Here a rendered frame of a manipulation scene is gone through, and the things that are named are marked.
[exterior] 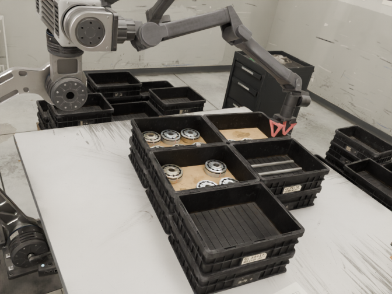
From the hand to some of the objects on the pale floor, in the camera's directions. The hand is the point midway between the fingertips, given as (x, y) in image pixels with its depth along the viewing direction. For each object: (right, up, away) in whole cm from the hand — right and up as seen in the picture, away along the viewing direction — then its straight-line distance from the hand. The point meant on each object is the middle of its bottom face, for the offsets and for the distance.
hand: (279, 133), depth 168 cm
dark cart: (+18, -1, +204) cm, 205 cm away
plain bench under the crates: (-39, -87, +43) cm, 105 cm away
